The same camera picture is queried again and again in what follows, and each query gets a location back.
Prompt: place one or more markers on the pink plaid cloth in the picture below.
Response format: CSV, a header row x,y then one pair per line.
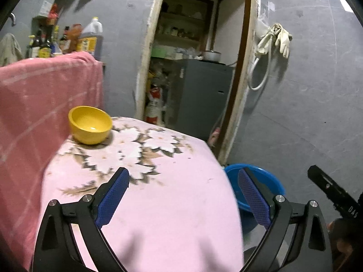
x,y
37,104

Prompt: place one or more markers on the orange sauce bottle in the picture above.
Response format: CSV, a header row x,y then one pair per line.
x,y
76,36

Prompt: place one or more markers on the grey rag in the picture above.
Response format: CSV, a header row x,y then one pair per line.
x,y
10,49

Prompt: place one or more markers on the person's right hand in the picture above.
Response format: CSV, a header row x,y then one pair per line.
x,y
344,250

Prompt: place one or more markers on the blue plastic bucket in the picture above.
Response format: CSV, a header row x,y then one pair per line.
x,y
263,175

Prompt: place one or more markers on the red net bag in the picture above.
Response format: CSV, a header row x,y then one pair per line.
x,y
52,14

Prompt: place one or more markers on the cream rubber glove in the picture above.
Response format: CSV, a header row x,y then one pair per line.
x,y
266,41
283,41

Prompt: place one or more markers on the white wall sticker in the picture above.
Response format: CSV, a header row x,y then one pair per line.
x,y
346,4

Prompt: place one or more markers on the pink floor item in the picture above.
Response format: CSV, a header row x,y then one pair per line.
x,y
214,137

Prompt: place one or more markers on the wooden door frame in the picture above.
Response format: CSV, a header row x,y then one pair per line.
x,y
147,48

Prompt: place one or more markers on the small white pot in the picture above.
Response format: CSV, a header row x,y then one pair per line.
x,y
212,56

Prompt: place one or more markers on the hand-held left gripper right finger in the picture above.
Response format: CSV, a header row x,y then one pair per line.
x,y
253,198

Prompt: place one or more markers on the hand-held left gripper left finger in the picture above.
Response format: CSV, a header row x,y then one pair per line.
x,y
112,198

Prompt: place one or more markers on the dark soy sauce bottle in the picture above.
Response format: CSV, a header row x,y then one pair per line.
x,y
65,41
34,48

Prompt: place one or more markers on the metal faucet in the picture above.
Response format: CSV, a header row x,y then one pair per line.
x,y
12,19

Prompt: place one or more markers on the yellow bowl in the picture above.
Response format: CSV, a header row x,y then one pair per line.
x,y
90,127

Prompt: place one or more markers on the white red rice sack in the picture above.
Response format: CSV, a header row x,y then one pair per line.
x,y
153,106

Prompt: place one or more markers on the wooden shelf unit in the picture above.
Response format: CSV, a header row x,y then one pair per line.
x,y
184,19

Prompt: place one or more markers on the pink floral blanket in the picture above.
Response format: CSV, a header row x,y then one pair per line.
x,y
170,204

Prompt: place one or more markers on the cooking oil jug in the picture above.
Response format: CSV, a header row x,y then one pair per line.
x,y
90,41

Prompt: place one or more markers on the yellow cap sauce bottle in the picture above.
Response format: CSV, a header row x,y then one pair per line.
x,y
56,41

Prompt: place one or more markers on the green box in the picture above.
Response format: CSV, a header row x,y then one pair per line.
x,y
159,52

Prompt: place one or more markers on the dark bottle yellow label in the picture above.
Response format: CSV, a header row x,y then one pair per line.
x,y
44,48

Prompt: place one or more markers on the grey refrigerator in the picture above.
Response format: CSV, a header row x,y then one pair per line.
x,y
201,99

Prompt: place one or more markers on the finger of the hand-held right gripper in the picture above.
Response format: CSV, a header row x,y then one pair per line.
x,y
330,189

